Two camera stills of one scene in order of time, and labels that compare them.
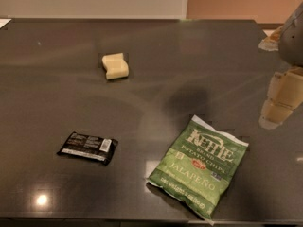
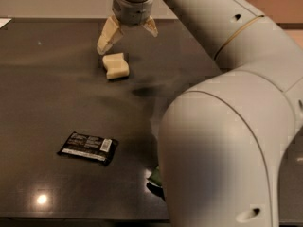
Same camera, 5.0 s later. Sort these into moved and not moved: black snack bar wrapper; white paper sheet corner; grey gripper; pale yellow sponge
Moved: grey gripper
Not moved: white paper sheet corner; black snack bar wrapper; pale yellow sponge
